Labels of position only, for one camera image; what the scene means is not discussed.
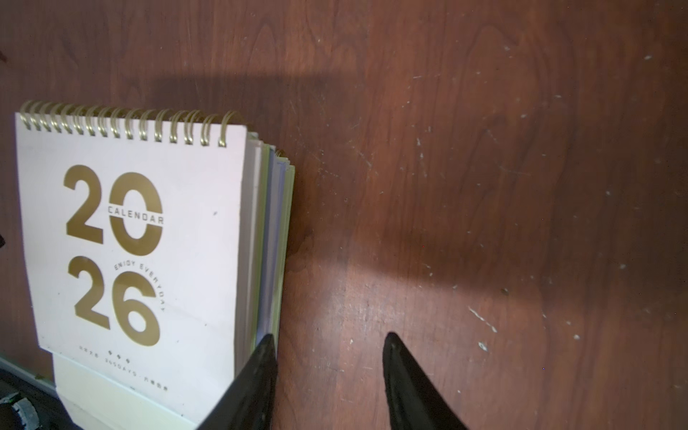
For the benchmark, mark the pink 2026 desk calendar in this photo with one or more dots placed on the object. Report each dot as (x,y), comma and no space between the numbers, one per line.
(139,238)

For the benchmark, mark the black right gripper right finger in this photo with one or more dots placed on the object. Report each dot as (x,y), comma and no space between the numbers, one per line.
(413,401)

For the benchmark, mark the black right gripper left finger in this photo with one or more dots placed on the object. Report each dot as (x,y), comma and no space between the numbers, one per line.
(249,401)

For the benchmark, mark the green 2026 desk calendar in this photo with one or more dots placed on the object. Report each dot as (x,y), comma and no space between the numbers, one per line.
(287,182)

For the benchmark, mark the purple 2026 calendar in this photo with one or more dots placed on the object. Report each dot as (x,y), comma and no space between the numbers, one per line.
(271,253)

